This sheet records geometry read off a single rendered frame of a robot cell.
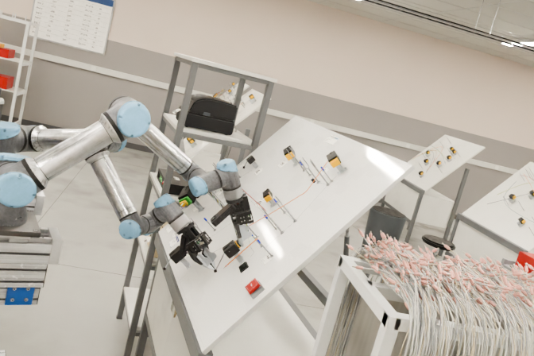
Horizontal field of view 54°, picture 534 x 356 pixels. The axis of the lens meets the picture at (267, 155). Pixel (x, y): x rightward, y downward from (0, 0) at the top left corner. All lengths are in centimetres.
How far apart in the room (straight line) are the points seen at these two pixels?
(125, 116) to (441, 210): 645
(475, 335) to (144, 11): 868
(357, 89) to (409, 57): 115
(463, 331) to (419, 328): 11
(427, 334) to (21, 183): 124
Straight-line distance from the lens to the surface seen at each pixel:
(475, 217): 643
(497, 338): 131
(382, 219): 645
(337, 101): 992
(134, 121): 179
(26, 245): 201
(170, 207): 213
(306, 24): 974
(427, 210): 774
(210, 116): 304
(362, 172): 216
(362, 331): 160
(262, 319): 248
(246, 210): 209
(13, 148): 243
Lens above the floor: 186
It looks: 9 degrees down
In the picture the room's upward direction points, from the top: 15 degrees clockwise
